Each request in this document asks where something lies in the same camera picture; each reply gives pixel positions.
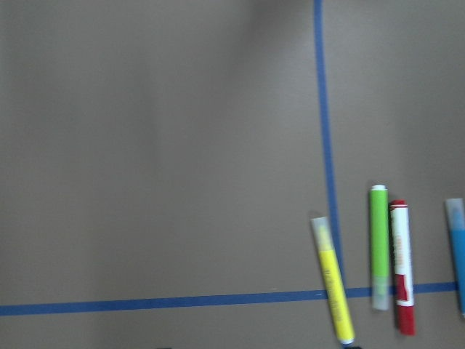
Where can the yellow highlighter pen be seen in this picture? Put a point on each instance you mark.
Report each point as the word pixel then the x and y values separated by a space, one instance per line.
pixel 330 270

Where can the red capped white marker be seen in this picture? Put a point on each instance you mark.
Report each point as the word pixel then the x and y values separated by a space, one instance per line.
pixel 404 295

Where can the green highlighter pen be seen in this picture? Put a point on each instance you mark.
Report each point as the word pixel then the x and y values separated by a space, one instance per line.
pixel 379 221

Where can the blue marker pen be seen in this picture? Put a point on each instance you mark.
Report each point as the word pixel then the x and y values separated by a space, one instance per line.
pixel 455 215

